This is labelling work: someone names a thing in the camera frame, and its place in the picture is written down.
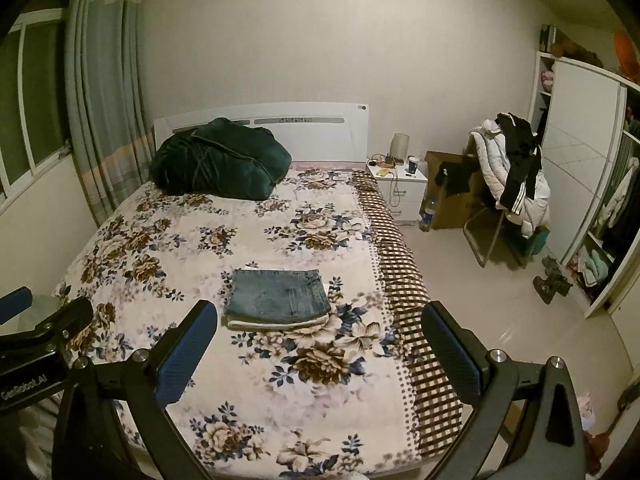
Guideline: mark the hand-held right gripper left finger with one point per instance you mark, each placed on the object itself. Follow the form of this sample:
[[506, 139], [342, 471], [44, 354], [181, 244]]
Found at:
[[186, 355]]

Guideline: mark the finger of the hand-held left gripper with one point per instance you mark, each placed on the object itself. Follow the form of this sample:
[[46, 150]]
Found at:
[[12, 306], [65, 319]]

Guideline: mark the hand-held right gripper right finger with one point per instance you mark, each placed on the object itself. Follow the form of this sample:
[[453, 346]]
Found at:
[[454, 355]]

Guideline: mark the blue denim pants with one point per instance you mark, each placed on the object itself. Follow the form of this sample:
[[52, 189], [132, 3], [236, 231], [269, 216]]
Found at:
[[277, 292]]

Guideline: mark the cream folded pants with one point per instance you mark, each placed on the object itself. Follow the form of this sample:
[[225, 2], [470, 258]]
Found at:
[[280, 324]]

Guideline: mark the brown plaid bedsheet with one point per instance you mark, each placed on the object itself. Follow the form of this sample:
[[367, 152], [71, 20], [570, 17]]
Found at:
[[400, 280]]

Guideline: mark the pair of dark shoes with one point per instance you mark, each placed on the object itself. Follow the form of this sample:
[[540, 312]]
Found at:
[[552, 280]]

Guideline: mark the metal folding chair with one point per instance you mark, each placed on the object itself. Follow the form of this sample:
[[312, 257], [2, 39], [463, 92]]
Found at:
[[482, 232]]

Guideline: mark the floral bed with headboard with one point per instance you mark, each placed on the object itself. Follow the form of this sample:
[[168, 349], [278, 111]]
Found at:
[[250, 230]]

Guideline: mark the green bin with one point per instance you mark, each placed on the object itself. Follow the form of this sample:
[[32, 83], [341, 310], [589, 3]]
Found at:
[[537, 241]]

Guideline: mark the plastic water bottle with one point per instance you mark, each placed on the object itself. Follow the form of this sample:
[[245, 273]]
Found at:
[[426, 215]]

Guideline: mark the pink cloth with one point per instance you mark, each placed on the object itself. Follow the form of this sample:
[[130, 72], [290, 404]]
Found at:
[[586, 410]]

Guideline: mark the cardboard box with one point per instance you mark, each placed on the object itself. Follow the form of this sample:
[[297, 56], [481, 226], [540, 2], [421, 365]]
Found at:
[[452, 210]]

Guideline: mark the white nightstand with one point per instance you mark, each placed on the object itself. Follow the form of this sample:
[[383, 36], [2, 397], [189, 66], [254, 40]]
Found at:
[[402, 192]]

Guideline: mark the black cloth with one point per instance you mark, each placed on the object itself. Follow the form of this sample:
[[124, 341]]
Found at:
[[455, 176]]

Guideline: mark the dark mug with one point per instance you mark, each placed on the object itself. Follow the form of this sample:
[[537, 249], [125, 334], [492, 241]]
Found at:
[[413, 165]]

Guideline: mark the dark green quilt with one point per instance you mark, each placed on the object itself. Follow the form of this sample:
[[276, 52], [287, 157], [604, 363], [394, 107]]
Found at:
[[220, 160]]

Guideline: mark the white padded jacket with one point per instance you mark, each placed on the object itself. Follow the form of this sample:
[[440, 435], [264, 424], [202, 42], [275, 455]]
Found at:
[[492, 160]]

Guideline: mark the black white-striped garment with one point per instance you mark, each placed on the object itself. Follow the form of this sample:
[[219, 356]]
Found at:
[[522, 160]]

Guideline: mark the white framed window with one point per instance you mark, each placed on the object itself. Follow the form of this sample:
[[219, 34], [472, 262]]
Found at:
[[30, 100]]

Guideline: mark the cream table lamp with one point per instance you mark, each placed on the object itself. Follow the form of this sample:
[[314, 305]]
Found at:
[[400, 147]]

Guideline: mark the grey striped curtain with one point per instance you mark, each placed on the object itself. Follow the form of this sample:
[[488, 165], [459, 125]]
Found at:
[[107, 85]]

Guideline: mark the white wardrobe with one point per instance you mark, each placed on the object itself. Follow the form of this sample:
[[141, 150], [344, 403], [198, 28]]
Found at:
[[575, 150]]

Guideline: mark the white bed headboard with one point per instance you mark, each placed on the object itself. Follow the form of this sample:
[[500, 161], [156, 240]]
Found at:
[[320, 135]]

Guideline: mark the orange bag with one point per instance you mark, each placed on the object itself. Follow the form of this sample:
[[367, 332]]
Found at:
[[627, 55]]

